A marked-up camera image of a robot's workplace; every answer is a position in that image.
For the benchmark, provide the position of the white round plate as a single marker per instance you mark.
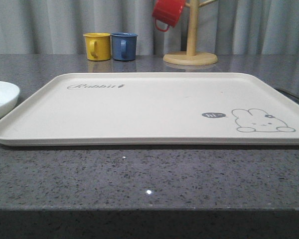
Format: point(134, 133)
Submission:
point(9, 94)

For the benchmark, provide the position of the beige rabbit serving tray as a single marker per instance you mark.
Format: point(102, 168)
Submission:
point(153, 108)

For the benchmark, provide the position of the wooden mug tree stand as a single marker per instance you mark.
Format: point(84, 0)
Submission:
point(191, 56)

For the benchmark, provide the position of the blue mug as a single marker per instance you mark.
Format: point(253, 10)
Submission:
point(124, 46)

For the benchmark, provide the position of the yellow mug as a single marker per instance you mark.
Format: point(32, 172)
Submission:
point(98, 46)

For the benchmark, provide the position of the red hanging mug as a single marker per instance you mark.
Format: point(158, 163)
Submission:
point(167, 12)

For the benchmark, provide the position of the grey curtain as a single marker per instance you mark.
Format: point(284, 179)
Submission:
point(225, 27)

